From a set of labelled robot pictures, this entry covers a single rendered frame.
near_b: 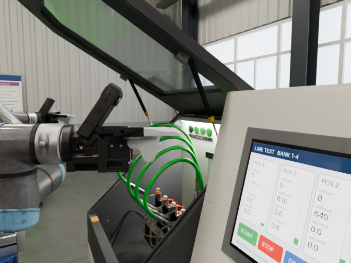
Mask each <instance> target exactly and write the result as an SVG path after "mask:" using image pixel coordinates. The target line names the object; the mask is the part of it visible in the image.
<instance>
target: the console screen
mask: <svg viewBox="0 0 351 263"><path fill-rule="evenodd" d="M221 250H222V251H223V252H224V253H225V254H226V255H228V256H229V257H230V258H231V259H232V260H234V261H235V262H236V263H351V138H347V137H338V136H328V135H318V134H309V133H299V132H293V131H284V130H274V129H265V128H255V127H248V129H247V133H246V136H245V141H244V146H243V151H242V155H241V160H240V165H239V169H238V174H237V179H236V183H235V188H234V191H233V196H232V201H231V206H230V210H229V215H228V220H227V225H226V229H225V234H224V239H223V243H222V247H221Z"/></svg>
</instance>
